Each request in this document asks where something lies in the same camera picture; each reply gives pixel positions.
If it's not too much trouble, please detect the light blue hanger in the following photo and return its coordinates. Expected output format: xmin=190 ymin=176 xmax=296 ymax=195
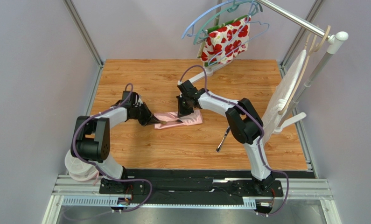
xmin=181 ymin=0 xmax=255 ymax=39

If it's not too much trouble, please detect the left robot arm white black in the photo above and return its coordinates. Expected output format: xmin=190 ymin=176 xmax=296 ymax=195
xmin=70 ymin=91 xmax=161 ymax=182

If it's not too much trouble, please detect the white hanging cloth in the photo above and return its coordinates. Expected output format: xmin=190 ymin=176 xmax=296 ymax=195
xmin=261 ymin=50 xmax=307 ymax=145

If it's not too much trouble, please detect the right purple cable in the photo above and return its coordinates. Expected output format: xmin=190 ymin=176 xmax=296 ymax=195
xmin=177 ymin=64 xmax=290 ymax=217

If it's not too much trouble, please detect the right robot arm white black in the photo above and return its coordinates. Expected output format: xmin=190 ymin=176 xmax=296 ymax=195
xmin=177 ymin=80 xmax=274 ymax=190

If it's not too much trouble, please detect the white clothes rack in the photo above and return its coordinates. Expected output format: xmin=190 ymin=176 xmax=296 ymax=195
xmin=185 ymin=0 xmax=350 ymax=135

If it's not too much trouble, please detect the black handled knife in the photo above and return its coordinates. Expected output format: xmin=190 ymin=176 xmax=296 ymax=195
xmin=160 ymin=119 xmax=183 ymax=125

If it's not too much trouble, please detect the thin blue wire hanger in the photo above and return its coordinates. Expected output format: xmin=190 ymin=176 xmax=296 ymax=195
xmin=200 ymin=1 xmax=270 ymax=67

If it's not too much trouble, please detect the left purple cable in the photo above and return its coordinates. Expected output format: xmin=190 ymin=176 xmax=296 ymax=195
xmin=70 ymin=82 xmax=153 ymax=213

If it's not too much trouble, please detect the red floral cloth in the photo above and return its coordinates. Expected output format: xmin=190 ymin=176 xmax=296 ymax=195
xmin=197 ymin=17 xmax=251 ymax=67

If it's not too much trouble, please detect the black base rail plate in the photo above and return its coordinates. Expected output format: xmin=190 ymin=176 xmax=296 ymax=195
xmin=99 ymin=169 xmax=285 ymax=206

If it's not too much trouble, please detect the teal green hanger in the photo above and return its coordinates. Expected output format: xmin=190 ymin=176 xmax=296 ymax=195
xmin=192 ymin=0 xmax=263 ymax=45

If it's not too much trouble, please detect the white mesh basket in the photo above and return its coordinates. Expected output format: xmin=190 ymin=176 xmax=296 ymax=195
xmin=64 ymin=150 xmax=99 ymax=182

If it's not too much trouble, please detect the pink cloth napkin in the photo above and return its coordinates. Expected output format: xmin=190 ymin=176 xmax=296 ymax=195
xmin=154 ymin=110 xmax=203 ymax=130

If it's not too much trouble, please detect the purple cable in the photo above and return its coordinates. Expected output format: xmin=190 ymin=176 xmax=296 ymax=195
xmin=70 ymin=82 xmax=153 ymax=213
xmin=177 ymin=64 xmax=290 ymax=217

